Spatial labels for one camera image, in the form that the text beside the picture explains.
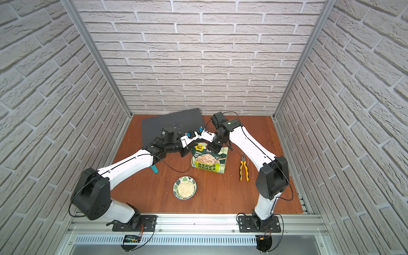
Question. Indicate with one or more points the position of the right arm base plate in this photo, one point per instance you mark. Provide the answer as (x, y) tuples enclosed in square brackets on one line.
[(251, 224)]

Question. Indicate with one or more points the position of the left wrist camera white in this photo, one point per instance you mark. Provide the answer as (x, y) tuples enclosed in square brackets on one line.
[(188, 139)]

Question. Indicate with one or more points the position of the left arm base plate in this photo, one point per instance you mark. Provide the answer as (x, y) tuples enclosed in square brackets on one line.
[(144, 223)]

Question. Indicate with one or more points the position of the leaf pattern breakfast bowl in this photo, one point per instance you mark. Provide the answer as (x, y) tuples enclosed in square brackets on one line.
[(177, 183)]

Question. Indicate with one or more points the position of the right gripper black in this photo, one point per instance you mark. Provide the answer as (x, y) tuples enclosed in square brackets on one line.
[(211, 145)]

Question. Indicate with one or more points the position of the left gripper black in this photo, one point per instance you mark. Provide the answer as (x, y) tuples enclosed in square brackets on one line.
[(182, 148)]

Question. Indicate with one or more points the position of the left controller board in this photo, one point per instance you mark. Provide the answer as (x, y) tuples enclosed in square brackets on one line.
[(130, 242)]

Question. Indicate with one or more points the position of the yellow black pliers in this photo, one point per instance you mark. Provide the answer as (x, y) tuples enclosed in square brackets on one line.
[(243, 171)]

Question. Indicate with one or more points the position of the aluminium front rail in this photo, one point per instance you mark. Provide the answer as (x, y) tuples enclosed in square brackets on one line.
[(205, 224)]

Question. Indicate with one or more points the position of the green oats bag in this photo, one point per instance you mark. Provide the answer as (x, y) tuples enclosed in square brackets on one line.
[(205, 159)]

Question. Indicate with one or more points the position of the oats pile in bowl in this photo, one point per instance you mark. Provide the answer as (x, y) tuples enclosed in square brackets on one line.
[(186, 189)]

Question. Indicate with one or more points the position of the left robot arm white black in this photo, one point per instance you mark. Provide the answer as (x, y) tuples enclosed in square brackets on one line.
[(91, 195)]

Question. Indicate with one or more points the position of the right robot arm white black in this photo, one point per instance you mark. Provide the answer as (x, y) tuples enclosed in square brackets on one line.
[(273, 172)]

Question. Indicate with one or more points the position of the controller board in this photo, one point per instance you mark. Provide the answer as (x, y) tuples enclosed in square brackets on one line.
[(130, 242), (264, 243)]

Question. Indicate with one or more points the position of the right controller board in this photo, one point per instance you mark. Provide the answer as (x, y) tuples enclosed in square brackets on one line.
[(264, 243)]

